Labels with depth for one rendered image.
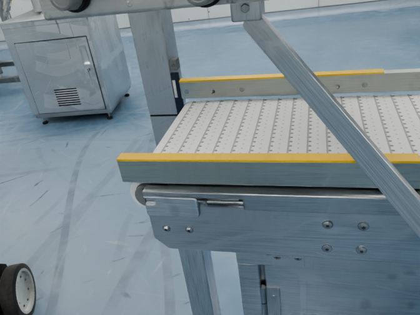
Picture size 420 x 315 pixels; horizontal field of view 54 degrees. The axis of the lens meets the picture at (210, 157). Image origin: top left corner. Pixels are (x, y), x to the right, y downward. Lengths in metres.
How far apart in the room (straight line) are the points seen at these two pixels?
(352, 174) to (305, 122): 0.18
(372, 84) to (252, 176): 0.31
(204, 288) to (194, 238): 0.52
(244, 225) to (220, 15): 5.12
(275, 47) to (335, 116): 0.09
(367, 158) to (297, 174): 0.10
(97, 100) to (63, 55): 0.37
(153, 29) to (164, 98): 0.13
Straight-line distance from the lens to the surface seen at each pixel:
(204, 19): 5.60
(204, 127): 0.64
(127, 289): 1.66
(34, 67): 3.16
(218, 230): 0.54
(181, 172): 0.49
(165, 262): 1.71
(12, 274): 1.62
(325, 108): 0.39
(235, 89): 0.72
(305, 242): 0.53
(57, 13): 0.43
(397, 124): 0.63
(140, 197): 0.55
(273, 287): 0.67
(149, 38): 0.75
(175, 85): 0.76
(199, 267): 1.01
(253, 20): 0.41
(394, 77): 0.71
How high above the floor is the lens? 1.16
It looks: 30 degrees down
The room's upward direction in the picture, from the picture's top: 8 degrees counter-clockwise
